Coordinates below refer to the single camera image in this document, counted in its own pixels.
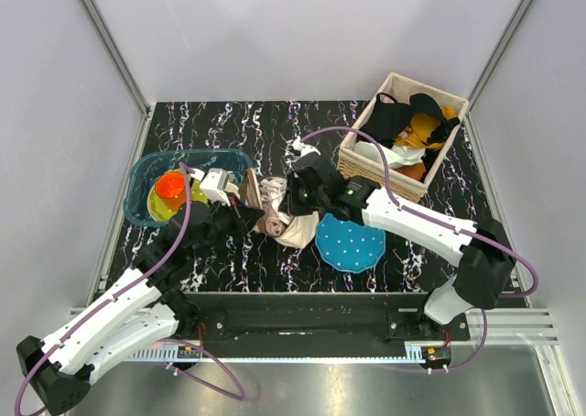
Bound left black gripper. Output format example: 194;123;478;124
190;192;266;261

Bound pink beige bra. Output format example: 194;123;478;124
257;204;288;237

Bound cream round laundry bag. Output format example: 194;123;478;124
239;169;320;249

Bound white bra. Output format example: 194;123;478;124
259;177;288;213

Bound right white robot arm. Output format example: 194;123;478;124
285;152;516;340

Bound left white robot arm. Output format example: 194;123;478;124
16;200;264;415

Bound blue polka dot plate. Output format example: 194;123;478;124
314;213;385;274

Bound orange mug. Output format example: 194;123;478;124
154;170;187;212

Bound yellow-green plate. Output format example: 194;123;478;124
147;174;210;222

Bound white garment in basket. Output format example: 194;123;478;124
353;141;426;170

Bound wicker basket with liner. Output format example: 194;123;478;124
338;72;469;203

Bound black garment in basket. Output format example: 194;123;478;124
360;93;443;148

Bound teal plastic tub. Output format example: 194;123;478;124
123;148;253;228

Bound mustard yellow garment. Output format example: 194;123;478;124
396;106;459;179

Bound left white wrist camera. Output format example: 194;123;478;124
190;168;239;205

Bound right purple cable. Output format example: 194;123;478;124
295;126;540;375

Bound purple cable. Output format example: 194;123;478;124
13;161;246;416
295;126;540;375

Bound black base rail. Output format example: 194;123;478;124
178;292;471;359

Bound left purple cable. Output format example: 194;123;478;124
13;161;246;416

